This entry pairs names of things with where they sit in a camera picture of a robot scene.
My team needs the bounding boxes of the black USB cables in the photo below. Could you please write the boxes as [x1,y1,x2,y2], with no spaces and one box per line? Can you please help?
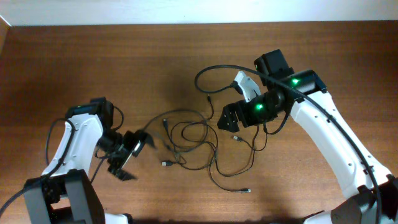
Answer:
[141,95,269,193]

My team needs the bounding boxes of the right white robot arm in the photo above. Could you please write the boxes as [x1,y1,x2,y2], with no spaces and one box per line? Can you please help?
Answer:
[217,50,397,223]

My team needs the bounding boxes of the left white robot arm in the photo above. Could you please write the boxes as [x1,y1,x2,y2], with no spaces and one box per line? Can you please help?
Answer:
[24,98,154,224]

